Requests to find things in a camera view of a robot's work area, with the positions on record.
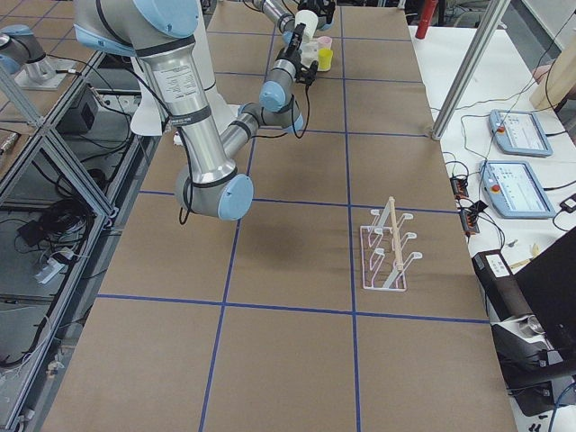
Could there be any teach pendant tablet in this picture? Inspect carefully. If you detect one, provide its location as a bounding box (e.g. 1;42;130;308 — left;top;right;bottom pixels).
480;160;554;220
489;110;553;158

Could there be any yellow plastic cup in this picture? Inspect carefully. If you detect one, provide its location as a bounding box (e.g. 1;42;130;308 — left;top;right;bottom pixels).
318;48;334;72

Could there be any cream plastic tray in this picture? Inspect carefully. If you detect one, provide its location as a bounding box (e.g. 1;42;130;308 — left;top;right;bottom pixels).
290;39;319;73

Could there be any white plastic cup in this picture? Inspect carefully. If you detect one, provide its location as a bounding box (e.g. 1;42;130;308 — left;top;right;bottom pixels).
294;10;319;40

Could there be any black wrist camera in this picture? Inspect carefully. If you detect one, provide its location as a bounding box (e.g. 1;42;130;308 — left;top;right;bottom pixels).
297;60;319;87

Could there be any aluminium frame post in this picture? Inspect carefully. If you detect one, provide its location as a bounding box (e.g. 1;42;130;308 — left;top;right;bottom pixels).
431;0;510;140

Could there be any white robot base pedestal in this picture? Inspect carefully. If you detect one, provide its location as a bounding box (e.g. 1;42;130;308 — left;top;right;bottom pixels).
130;1;236;136

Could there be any red cylinder bottle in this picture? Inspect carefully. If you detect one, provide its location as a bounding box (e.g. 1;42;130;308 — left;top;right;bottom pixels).
415;0;438;40

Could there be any pink plastic cup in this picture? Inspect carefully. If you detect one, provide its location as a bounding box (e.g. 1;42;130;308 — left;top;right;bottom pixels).
317;36;333;50

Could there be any upper teach pendant tablet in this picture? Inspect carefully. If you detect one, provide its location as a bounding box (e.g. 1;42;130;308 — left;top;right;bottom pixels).
489;110;553;158

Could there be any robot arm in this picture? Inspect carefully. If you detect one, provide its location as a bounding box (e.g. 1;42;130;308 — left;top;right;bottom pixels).
74;1;336;221
242;0;337;32

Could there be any white wire cup rack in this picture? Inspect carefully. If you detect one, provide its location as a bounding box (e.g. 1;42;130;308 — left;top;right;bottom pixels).
359;196;423;293

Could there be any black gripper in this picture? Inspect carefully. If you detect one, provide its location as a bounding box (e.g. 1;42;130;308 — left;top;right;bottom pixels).
278;24;306;61
299;0;336;30

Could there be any lower teach pendant tablet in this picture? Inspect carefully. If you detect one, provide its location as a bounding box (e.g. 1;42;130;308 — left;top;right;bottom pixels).
480;160;554;220

